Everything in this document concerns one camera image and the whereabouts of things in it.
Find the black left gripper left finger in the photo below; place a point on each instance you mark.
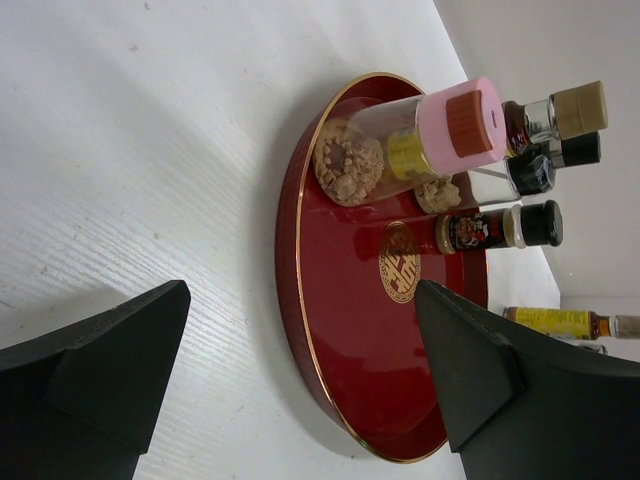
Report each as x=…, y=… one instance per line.
x=82, y=402

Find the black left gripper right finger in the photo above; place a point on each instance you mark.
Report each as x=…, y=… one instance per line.
x=517, y=404

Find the tall gold-cap sauce bottle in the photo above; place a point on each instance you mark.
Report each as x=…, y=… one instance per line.
x=574, y=324

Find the small black-cap spice bottle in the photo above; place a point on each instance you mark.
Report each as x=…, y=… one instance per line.
x=519, y=226

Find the round-top black lid glass jar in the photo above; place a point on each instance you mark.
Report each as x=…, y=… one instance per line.
x=503, y=182

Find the black-cap spice jar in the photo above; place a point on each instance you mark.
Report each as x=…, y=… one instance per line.
x=577, y=151

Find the yellow-label gold-cap bottle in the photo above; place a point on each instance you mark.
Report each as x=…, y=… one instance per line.
x=562, y=115

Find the pink-lid glass shaker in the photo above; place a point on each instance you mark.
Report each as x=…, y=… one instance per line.
x=369, y=150

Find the red round lacquer tray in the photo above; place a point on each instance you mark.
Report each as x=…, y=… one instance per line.
x=346, y=278

